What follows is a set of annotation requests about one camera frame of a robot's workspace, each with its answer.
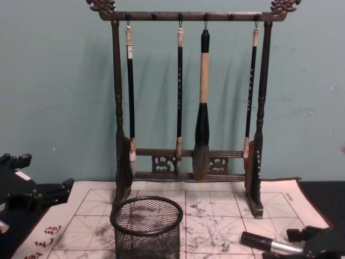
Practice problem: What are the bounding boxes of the black wire mesh pen holder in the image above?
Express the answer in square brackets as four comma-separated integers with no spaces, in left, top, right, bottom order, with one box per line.
[109,196,184,259]

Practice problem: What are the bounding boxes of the thin black brush, white characters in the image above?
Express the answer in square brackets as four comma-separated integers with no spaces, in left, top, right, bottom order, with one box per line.
[243,25,261,160]

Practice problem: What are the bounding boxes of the thin black brush, paper label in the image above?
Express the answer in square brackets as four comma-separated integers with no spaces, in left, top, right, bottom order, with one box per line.
[125,25,139,179]

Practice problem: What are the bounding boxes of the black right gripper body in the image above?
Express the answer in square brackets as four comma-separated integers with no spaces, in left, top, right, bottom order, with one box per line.
[300,232,345,259]

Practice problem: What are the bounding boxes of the large tan and black brush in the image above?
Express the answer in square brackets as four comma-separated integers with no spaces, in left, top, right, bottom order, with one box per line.
[192,26,211,183]

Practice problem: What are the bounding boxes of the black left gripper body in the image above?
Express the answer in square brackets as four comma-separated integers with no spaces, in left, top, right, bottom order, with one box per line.
[0,161,45,218]

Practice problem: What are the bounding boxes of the thin black brush, pale tip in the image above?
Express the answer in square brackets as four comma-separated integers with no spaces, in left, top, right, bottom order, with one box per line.
[175,25,185,176]

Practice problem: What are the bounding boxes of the black and silver cylindrical handle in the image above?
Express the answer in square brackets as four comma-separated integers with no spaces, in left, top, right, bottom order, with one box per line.
[240,230,299,257]

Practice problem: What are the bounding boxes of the white felt mat, red grid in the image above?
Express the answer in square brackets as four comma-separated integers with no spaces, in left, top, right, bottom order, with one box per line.
[26,177,331,259]

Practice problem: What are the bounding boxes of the dark carved wooden brush rack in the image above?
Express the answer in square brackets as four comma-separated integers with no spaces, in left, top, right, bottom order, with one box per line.
[86,0,303,219]

